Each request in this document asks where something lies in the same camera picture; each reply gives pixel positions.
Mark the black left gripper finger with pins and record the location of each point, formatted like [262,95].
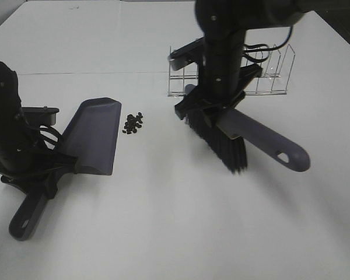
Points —
[46,184]
[59,162]

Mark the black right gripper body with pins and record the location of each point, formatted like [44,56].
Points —
[223,75]

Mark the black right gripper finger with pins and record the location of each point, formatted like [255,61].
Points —
[215,108]
[190,105]

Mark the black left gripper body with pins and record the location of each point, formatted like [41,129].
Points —
[22,144]

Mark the grey plastic dustpan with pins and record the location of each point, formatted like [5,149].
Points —
[91,136]

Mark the grey hand brush black bristles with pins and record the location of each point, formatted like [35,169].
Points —
[233,128]

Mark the pile of coffee beans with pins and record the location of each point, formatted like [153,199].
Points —
[133,123]

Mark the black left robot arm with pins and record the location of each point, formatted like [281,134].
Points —
[11,105]

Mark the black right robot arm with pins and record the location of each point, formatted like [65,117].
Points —
[230,20]

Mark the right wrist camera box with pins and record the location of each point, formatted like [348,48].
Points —
[186,55]

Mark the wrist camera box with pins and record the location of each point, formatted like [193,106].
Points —
[186,55]
[40,115]

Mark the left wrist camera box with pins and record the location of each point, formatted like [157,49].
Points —
[40,115]

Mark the chrome wire dish rack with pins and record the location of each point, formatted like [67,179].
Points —
[274,79]

